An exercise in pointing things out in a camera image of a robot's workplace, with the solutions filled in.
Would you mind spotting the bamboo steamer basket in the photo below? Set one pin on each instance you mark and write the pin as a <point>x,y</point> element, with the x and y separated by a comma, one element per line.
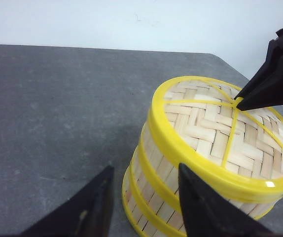
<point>130,217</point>
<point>147,211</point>
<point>155,176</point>

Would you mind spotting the bamboo steamer lid yellow rim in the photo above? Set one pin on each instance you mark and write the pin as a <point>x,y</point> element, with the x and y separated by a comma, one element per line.
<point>195,120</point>

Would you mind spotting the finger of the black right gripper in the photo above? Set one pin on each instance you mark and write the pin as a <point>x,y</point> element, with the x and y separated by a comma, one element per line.
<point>265,94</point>
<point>274,54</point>

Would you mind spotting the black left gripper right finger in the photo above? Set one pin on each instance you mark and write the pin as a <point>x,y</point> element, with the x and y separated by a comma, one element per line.
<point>207,214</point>

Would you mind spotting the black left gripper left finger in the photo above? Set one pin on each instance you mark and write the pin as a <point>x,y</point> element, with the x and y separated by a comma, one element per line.
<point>86,214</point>

